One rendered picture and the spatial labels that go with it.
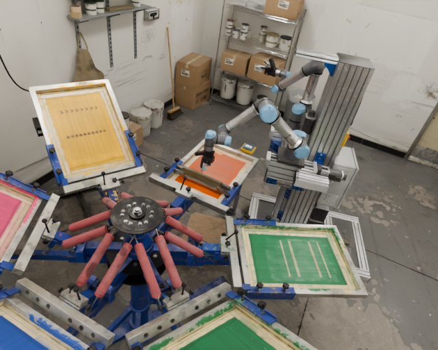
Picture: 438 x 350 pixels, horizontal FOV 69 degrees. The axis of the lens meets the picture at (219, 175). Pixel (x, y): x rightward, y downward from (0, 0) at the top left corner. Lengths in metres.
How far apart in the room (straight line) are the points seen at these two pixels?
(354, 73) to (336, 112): 0.31
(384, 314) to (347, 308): 0.37
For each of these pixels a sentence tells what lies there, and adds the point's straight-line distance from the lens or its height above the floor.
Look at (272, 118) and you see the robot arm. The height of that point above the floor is 1.68.
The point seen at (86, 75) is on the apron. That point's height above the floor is 1.10.
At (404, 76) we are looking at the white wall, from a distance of 5.76.
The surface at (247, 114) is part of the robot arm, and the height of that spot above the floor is 1.60.
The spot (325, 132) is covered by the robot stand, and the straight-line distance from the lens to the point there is 2.75.
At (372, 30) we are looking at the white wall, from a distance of 5.63.
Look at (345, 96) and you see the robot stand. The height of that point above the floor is 1.80.
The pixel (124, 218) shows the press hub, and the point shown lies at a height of 1.31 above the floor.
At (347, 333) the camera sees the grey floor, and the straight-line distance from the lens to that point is 3.35.
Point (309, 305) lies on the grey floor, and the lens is 3.33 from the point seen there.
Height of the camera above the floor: 2.66
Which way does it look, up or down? 38 degrees down
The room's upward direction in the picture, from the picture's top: 10 degrees clockwise
